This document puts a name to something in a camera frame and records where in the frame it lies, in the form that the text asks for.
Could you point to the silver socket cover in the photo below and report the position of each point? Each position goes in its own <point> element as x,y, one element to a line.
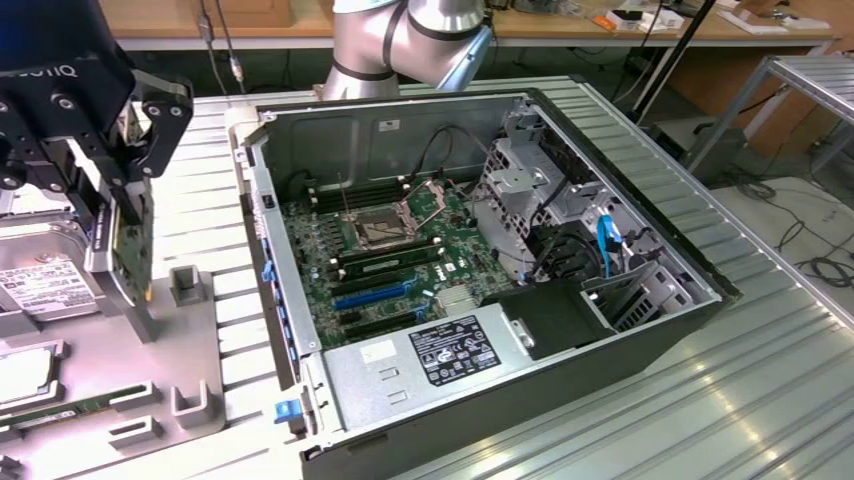
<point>427,192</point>

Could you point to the thin metal locking lever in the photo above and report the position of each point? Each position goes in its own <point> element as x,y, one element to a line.
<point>344,200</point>

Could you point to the CPU socket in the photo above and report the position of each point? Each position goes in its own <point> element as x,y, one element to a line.
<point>380,227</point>

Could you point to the labelled green RAM stick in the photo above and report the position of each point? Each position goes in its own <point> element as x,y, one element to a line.
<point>389,262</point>

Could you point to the short black expansion slot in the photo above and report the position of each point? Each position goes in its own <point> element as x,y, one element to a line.
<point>349,317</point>

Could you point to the long black expansion slot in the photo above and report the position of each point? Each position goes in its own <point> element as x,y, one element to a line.
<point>381,324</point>
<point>365,285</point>

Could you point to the black pole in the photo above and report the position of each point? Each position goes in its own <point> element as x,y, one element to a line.
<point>680,45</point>

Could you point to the silver disk bay cage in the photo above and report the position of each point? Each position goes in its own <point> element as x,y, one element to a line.
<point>520,180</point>

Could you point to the black floor box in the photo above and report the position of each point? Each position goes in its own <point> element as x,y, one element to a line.
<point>707,150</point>

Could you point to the blue slot cover clip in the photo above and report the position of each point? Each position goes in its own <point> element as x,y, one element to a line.
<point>266,272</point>

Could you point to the black white box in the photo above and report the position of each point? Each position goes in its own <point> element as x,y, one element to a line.
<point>660,21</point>

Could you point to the black PC case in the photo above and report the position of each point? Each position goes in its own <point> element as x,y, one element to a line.
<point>467,425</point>

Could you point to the blue case latch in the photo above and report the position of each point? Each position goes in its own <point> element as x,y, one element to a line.
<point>282,411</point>

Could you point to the silver hard disk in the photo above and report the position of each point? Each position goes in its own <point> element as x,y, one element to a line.
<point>40,285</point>

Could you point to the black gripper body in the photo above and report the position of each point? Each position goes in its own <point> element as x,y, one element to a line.
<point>53,85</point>

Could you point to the green motherboard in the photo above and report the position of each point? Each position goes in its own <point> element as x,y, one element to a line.
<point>460,235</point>

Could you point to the silver chipset heatsink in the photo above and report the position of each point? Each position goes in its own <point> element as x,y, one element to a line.
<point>456,296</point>

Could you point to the orange white box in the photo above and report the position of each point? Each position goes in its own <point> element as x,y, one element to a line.
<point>609,21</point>

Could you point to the black RAM slot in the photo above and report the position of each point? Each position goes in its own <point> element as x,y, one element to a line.
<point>387,250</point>
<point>375,191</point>
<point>387,254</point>
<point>375,196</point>
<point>387,246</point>
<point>373,183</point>

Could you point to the perforated metal disk bay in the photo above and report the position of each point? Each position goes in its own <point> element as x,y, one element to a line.
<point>640,300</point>

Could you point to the grey power supply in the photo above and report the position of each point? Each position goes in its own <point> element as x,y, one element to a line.
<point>373,380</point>

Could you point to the grey parts rack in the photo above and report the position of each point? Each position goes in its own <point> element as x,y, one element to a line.
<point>100,365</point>

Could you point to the silver CPU chip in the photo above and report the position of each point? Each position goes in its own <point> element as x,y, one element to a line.
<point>22,375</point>

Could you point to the metal frame shelf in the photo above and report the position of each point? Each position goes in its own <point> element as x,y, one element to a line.
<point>820,85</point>

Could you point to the green graphics card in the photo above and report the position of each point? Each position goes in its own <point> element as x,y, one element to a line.
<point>129,260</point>

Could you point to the wooden desk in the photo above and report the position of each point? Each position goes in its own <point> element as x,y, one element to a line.
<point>567,30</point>

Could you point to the blue expansion slot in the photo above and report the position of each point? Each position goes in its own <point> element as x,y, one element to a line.
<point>369,297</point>

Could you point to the brown cabinet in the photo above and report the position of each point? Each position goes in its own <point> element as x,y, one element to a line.
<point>720,85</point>

